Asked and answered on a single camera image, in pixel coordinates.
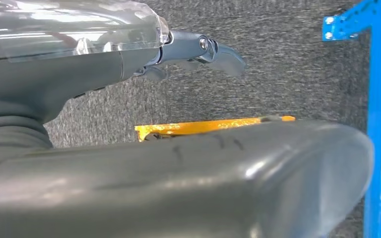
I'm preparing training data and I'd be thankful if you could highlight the blue metal shelf rack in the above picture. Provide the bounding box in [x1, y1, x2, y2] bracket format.
[321, 0, 381, 238]

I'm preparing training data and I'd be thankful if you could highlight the yellow floor tape square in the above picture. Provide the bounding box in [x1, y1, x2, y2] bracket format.
[134, 116, 296, 142]

